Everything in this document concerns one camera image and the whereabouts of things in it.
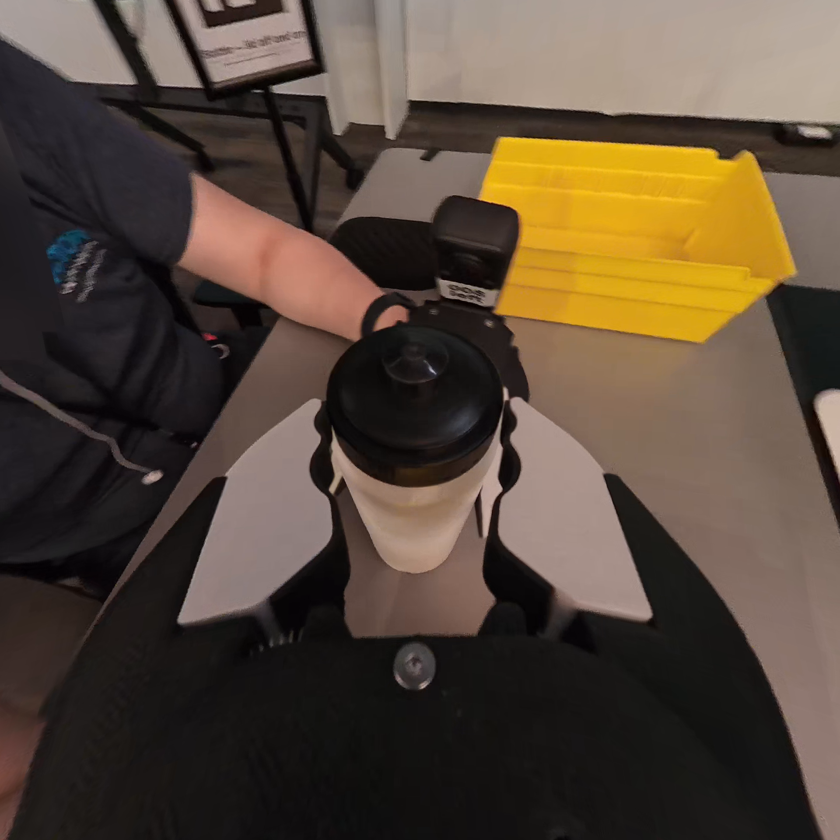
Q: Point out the black office chair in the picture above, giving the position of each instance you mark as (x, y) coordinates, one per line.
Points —
(229, 302)

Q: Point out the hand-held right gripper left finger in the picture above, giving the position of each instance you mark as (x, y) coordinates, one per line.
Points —
(256, 525)

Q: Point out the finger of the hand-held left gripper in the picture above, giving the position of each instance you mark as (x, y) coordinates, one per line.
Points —
(483, 518)
(337, 484)

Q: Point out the black wristband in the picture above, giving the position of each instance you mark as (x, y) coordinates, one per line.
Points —
(369, 315)

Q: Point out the white stand base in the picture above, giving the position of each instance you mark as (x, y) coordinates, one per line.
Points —
(830, 433)

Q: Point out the white plastic bottle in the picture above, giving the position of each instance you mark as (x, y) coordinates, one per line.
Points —
(413, 525)

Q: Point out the person's leg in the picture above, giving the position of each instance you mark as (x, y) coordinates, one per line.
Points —
(39, 630)

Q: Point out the black bottle lid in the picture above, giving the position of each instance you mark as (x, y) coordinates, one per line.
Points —
(413, 413)

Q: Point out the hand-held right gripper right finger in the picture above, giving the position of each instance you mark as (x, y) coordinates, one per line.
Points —
(571, 525)

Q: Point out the yellow plastic bin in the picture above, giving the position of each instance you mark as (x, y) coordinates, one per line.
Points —
(623, 295)

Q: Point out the black wrist rest pad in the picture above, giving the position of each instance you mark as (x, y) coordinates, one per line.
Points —
(387, 253)

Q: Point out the black metal table frame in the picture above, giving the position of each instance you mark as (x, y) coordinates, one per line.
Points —
(289, 144)

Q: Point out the black rectangular table pad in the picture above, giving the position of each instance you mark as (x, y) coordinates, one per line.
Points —
(807, 341)

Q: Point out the small black floor device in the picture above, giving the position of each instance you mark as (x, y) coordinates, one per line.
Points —
(807, 133)

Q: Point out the person's left hand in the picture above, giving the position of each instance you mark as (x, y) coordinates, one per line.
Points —
(392, 316)

